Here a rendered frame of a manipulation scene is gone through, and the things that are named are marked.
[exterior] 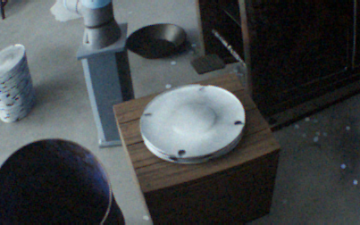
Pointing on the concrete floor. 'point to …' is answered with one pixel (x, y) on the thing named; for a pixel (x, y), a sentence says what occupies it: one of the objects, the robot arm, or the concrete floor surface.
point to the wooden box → (187, 195)
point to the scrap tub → (54, 187)
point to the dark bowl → (155, 40)
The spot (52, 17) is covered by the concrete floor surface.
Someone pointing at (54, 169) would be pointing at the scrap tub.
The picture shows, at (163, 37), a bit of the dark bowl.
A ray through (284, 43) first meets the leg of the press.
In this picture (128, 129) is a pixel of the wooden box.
